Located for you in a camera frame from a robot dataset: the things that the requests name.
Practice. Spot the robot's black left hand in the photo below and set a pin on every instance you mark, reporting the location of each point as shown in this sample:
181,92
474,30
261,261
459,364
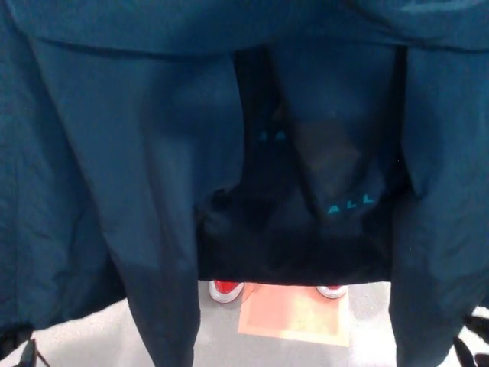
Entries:
31,355

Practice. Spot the robot's black right hand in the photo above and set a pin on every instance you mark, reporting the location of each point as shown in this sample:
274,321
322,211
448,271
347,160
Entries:
468,353

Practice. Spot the dark teal blue coat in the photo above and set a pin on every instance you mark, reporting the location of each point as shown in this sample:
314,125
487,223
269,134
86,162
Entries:
114,153

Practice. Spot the person's left red white sneaker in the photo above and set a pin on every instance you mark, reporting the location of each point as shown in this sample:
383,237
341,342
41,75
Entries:
331,291

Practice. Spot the person's red white sneaker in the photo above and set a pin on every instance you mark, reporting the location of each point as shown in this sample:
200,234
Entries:
226,291
331,291

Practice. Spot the person's right red white sneaker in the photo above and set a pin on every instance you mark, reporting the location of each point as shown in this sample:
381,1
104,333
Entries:
226,291

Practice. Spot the orange floor mat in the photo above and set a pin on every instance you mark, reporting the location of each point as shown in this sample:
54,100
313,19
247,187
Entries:
294,317

